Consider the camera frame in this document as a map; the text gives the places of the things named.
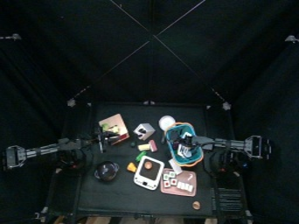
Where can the white flat card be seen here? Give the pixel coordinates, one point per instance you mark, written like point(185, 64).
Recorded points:
point(176, 166)

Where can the brown wooden cutting board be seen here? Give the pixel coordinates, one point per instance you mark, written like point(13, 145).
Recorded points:
point(116, 125)

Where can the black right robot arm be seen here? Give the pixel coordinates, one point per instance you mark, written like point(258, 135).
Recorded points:
point(234, 144)

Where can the white ball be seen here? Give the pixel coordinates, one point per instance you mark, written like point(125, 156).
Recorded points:
point(166, 122)

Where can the orange toy cheese wedge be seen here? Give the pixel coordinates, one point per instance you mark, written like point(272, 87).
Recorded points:
point(133, 167)

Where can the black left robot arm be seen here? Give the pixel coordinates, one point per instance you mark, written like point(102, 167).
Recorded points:
point(47, 149)

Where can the small dark green toy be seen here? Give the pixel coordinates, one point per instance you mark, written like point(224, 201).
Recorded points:
point(134, 143)

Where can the white shape sorter cube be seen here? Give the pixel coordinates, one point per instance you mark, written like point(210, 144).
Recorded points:
point(145, 131)

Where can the pink toy block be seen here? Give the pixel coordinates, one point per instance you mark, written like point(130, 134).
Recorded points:
point(153, 145)

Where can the black toy pot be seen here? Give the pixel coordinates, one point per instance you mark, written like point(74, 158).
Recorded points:
point(106, 171)

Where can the white toy sushi cube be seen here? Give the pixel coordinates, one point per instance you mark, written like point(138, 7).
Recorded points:
point(173, 174)
point(168, 183)
point(166, 177)
point(174, 181)

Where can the yellow toy block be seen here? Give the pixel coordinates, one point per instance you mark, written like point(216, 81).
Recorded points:
point(145, 147)

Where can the brown toy egg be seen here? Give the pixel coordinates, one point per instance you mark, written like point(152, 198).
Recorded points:
point(197, 205)

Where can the white toy stove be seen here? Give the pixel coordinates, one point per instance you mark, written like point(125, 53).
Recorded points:
point(149, 174)

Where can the white segmented toy bar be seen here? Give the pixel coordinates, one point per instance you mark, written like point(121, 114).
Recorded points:
point(185, 186)

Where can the white printed box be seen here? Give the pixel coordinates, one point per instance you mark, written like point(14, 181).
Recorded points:
point(185, 151)

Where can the teal basket with orange rim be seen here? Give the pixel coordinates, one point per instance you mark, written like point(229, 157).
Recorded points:
point(194, 159)

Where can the pink rectangular tray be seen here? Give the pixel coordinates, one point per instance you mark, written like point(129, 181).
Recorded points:
point(180, 186)

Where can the grey frame corner bracket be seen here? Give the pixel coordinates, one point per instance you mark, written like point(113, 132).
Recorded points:
point(15, 37)
point(226, 106)
point(72, 102)
point(292, 38)

